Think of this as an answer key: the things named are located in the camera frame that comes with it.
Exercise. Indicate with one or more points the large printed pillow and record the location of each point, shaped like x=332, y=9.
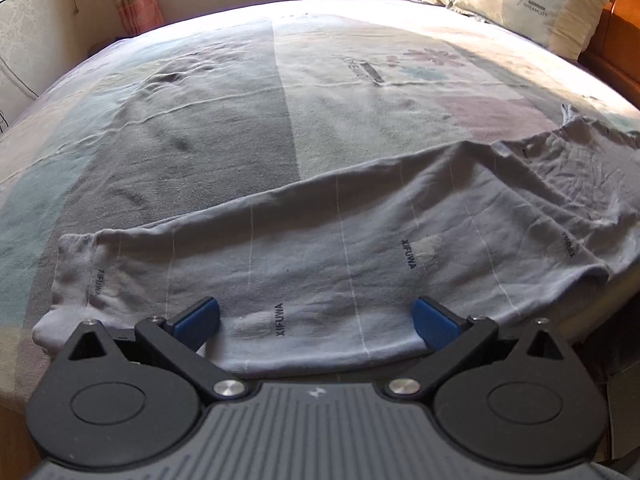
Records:
x=535, y=5

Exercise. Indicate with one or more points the wooden headboard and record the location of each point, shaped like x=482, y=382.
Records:
x=620, y=50

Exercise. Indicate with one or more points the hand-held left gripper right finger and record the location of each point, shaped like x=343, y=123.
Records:
x=437, y=325

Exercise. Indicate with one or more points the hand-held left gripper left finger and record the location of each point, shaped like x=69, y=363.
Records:
x=197, y=320

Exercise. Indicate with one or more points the grey pants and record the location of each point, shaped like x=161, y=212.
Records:
x=350, y=240

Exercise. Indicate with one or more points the patchwork bed sheet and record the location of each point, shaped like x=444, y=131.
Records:
x=225, y=110

